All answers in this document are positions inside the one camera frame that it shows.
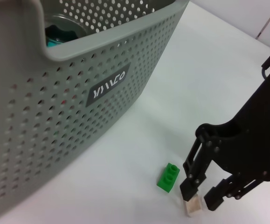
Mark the dark green building brick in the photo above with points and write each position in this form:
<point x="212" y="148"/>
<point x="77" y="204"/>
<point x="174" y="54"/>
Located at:
<point x="168" y="178"/>

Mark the glass teacup with black holder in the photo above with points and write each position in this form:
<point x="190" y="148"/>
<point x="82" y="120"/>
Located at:
<point x="78" y="28"/>

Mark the white building brick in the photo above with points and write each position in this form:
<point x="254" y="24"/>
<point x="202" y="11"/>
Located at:
<point x="193" y="205"/>

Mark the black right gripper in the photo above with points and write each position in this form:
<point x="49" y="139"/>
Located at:
<point x="253" y="140"/>

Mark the teal building brick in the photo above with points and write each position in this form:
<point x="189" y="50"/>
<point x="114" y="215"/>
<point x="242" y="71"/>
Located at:
<point x="52" y="44"/>

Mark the grey-green perforated storage bin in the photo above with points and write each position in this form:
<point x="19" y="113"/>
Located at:
<point x="55" y="116"/>

